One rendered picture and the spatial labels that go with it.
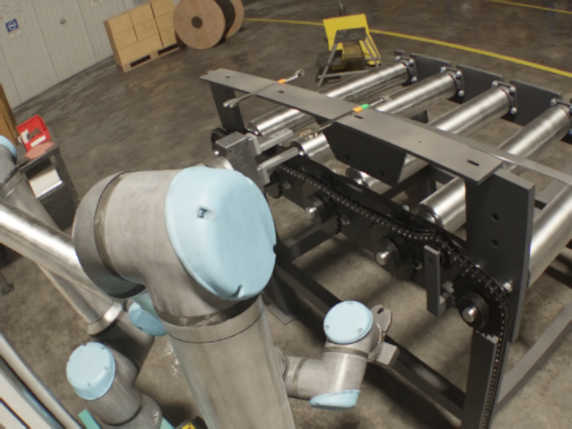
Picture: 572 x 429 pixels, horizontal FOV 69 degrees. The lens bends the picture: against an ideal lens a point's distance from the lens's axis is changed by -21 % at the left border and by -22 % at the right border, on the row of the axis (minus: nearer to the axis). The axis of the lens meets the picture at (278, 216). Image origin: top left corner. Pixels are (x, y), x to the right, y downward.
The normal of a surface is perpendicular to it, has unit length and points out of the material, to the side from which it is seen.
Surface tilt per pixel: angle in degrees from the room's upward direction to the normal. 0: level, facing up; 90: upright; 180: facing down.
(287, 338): 0
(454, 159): 0
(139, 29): 90
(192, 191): 15
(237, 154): 90
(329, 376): 24
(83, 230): 60
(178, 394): 0
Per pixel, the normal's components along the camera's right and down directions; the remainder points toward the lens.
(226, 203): 0.87, -0.08
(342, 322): -0.35, -0.57
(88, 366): -0.26, -0.76
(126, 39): 0.46, 0.40
